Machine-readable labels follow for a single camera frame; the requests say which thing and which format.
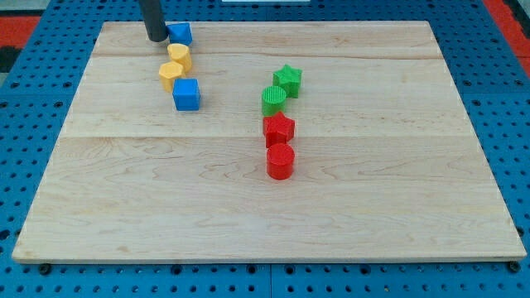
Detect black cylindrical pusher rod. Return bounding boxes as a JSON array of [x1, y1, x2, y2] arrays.
[[138, 0, 168, 42]]

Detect blue triangle block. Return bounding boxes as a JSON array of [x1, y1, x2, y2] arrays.
[[166, 22, 193, 46]]

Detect yellow heart block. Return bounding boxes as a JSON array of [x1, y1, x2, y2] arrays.
[[167, 43, 192, 72]]

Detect yellow hexagon block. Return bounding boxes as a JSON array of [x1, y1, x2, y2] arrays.
[[158, 61, 186, 93]]

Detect blue cube block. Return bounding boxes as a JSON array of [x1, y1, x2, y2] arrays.
[[172, 78, 200, 111]]

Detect green cylinder block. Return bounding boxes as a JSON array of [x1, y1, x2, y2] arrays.
[[261, 86, 287, 117]]

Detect green star block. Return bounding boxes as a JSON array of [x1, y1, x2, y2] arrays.
[[272, 65, 302, 99]]

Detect red star block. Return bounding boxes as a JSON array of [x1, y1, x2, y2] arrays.
[[263, 112, 296, 148]]

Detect red cylinder block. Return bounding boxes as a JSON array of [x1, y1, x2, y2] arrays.
[[266, 143, 295, 180]]

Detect light wooden board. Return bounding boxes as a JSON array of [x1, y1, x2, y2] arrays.
[[12, 21, 527, 264]]

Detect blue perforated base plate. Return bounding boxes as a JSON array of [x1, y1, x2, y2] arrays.
[[1, 0, 529, 297]]

